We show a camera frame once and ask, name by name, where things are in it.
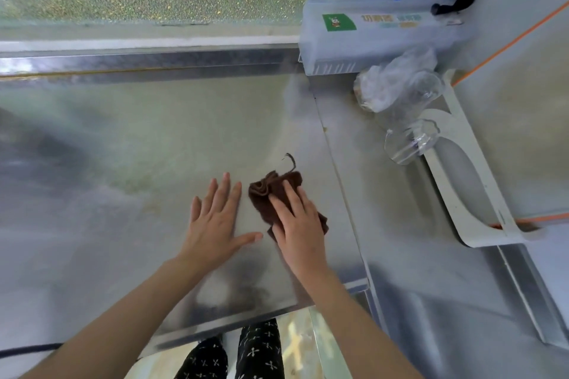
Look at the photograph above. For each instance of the person's right forearm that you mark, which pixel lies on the person's right forearm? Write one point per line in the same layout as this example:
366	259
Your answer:
364	334

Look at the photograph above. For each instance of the person's left hand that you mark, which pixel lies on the person's left hand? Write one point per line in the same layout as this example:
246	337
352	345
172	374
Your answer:
213	232

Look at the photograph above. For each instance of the orange rim cutting board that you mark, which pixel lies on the orange rim cutting board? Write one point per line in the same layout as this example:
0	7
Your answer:
520	125

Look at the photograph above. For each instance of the brown cleaning cloth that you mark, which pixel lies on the brown cleaning cloth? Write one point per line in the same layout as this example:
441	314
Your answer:
262	190

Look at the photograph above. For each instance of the person's left forearm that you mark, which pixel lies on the person's left forearm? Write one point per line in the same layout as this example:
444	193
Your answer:
115	325

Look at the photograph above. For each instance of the black patterned trousers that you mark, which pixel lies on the black patterned trousers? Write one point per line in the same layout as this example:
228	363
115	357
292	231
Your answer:
258	352

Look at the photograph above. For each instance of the stainless steel countertop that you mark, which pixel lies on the stainless steel countertop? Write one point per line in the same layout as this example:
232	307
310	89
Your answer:
133	147

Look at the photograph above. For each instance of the person's right hand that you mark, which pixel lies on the person's right hand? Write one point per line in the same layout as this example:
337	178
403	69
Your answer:
304	241

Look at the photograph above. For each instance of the white cutting board stand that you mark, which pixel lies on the white cutting board stand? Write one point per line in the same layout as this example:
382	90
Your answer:
471	196

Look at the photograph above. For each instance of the crumpled white plastic bag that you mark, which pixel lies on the crumpled white plastic bag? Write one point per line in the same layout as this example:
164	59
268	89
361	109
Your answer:
386	81

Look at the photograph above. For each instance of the white wrap box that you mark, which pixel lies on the white wrap box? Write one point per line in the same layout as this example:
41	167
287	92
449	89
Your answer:
378	45

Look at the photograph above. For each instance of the small clear glass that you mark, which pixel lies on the small clear glass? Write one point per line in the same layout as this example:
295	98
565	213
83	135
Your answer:
409	145

